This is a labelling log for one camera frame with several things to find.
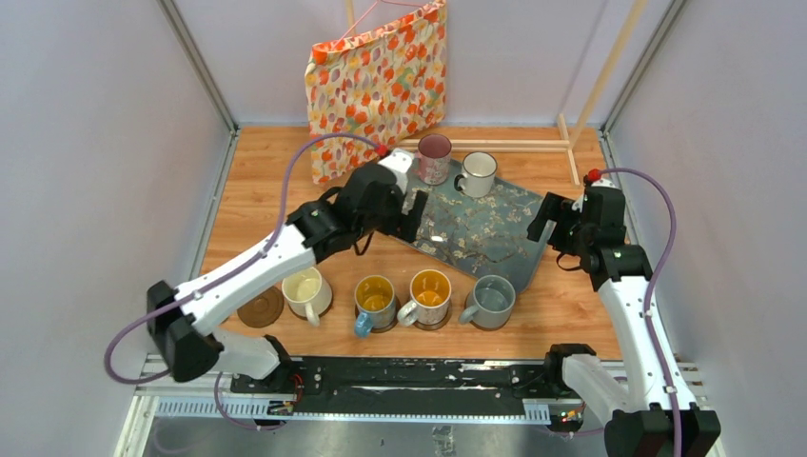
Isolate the blue butterfly mug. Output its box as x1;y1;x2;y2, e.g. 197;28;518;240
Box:
354;275;399;327

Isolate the white floral mug yellow inside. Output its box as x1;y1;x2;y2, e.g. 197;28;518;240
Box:
397;269;452;327

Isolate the cream ribbed mug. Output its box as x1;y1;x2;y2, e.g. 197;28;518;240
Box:
281;268;333;328

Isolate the grey ceramic mug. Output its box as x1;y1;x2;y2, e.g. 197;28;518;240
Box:
458;275;517;331

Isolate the brown round coaster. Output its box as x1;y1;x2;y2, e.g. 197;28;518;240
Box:
354;301;401;338
413;314;451;331
237;287;285;328
295;298;334;321

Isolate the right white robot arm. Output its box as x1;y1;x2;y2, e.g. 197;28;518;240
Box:
527;180;721;456

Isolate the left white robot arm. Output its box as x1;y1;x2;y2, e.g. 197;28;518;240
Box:
147;149;427;393

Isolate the pink mug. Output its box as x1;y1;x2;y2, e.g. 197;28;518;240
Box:
417;133;452;186

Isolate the blue floral serving tray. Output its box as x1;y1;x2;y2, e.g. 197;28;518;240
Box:
404;160;552;292

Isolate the floral fabric bag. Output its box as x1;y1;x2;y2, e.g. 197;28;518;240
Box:
305;1;448;184

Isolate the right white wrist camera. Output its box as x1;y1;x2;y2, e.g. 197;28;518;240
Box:
586;177;618;189

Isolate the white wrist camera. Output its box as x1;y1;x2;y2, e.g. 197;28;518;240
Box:
586;177;618;189
378;148;415;194

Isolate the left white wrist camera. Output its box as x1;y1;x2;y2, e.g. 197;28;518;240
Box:
378;148;415;194

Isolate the white mug black handle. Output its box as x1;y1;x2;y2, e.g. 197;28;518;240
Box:
453;151;498;198

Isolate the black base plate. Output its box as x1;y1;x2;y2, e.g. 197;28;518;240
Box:
226;356;582;420

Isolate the aluminium rail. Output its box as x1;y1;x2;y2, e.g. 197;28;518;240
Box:
134;354;701;427

